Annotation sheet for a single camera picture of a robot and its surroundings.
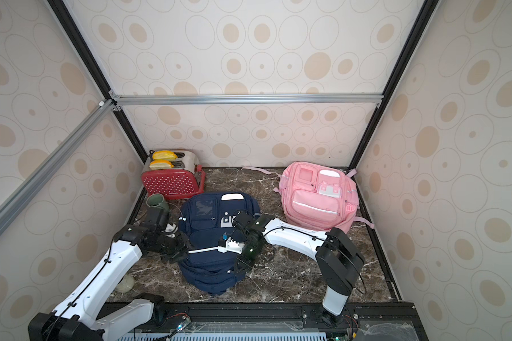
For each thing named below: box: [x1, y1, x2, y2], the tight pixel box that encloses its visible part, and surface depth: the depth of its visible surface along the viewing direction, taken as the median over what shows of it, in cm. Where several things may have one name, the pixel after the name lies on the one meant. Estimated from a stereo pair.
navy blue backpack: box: [178, 191, 261, 297], surface depth 94 cm
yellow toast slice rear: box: [152, 149, 178, 161], surface depth 99 cm
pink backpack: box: [242, 161, 375, 236], surface depth 105 cm
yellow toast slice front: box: [149, 159, 175, 170], surface depth 96 cm
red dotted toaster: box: [140, 149, 206, 200], surface depth 100 cm
